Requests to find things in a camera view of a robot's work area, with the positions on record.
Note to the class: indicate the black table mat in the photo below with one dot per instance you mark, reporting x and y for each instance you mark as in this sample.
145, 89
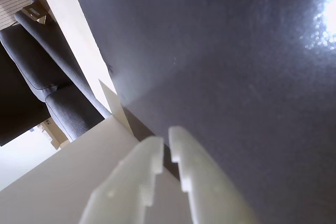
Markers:
236, 90

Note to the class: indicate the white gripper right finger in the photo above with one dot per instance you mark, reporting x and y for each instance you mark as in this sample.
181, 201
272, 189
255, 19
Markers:
210, 187

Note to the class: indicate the grey fabric sofa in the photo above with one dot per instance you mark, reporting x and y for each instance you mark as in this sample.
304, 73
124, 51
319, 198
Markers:
34, 58

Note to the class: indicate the brown cardboard box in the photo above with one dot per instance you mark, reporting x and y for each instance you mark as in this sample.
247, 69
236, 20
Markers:
36, 9

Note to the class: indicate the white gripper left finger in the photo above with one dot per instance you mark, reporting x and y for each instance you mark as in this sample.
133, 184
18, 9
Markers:
126, 187

